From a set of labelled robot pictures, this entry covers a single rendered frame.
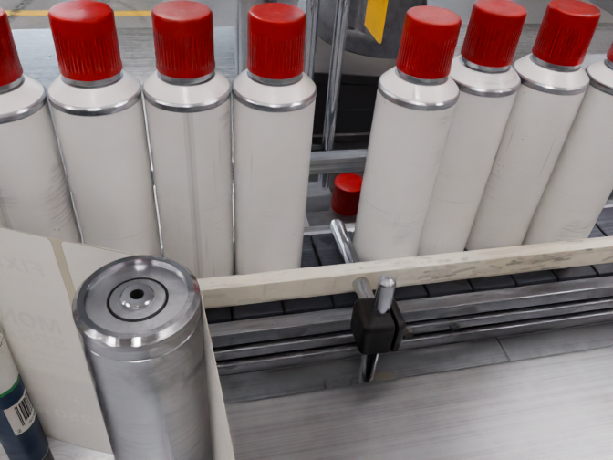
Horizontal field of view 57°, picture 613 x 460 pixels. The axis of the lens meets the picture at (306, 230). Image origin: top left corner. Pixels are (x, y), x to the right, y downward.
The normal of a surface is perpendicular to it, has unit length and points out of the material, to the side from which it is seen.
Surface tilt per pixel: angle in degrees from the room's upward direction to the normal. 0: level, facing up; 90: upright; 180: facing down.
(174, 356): 90
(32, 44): 0
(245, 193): 90
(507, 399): 0
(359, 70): 4
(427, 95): 42
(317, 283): 90
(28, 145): 90
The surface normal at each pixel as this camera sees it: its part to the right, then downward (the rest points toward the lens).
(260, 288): 0.22, 0.64
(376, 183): -0.71, 0.41
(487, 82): 0.00, -0.14
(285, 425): 0.07, -0.77
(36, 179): 0.72, 0.48
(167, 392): 0.52, 0.58
